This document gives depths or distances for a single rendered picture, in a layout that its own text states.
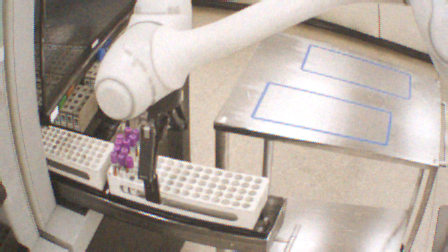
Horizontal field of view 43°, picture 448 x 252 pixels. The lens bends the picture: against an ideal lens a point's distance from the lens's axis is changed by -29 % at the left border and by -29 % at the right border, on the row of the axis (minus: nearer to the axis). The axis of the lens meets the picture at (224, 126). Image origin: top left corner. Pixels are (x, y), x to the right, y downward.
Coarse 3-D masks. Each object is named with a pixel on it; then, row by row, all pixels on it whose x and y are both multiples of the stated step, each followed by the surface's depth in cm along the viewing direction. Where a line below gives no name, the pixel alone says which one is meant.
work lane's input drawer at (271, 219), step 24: (72, 192) 145; (96, 192) 143; (120, 216) 143; (144, 216) 140; (168, 216) 139; (264, 216) 138; (192, 240) 140; (216, 240) 138; (240, 240) 136; (264, 240) 134; (288, 240) 141
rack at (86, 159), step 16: (48, 128) 153; (48, 144) 147; (64, 144) 148; (80, 144) 148; (96, 144) 148; (112, 144) 148; (48, 160) 151; (64, 160) 143; (80, 160) 143; (96, 160) 144; (80, 176) 147; (96, 176) 141
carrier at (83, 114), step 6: (90, 90) 162; (84, 96) 160; (90, 96) 159; (84, 102) 158; (90, 102) 160; (96, 102) 164; (78, 108) 156; (84, 108) 156; (90, 108) 160; (96, 108) 164; (78, 114) 154; (84, 114) 157; (90, 114) 161; (78, 120) 154; (84, 120) 158; (90, 120) 162; (78, 126) 155; (84, 126) 158
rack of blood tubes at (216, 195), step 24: (168, 168) 143; (192, 168) 143; (216, 168) 142; (120, 192) 141; (144, 192) 143; (168, 192) 137; (192, 192) 137; (216, 192) 137; (240, 192) 138; (264, 192) 138; (192, 216) 138; (216, 216) 140; (240, 216) 134
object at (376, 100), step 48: (288, 48) 188; (336, 48) 190; (240, 96) 169; (288, 96) 170; (336, 96) 171; (384, 96) 172; (432, 96) 174; (336, 144) 156; (384, 144) 155; (432, 144) 155; (336, 240) 205; (384, 240) 201
